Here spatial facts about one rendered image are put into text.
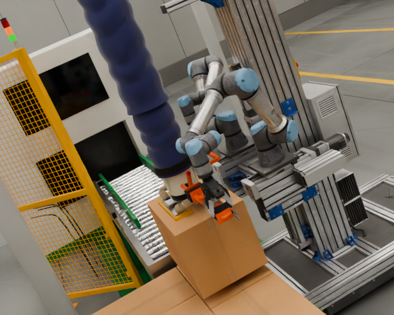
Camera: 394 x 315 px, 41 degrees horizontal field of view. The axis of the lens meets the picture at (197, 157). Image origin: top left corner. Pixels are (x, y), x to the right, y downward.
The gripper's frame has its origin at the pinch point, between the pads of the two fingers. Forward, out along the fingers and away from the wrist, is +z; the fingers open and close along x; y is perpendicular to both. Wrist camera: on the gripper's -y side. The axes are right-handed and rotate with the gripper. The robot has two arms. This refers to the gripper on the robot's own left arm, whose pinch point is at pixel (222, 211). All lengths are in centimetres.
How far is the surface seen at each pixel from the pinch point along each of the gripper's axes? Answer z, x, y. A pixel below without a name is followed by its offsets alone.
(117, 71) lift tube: -70, 9, 52
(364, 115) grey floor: 116, -260, 282
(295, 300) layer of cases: 59, -15, -2
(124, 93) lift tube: -58, 10, 53
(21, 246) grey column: 25, 105, 161
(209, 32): -27, -160, 378
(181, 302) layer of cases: 59, 30, 49
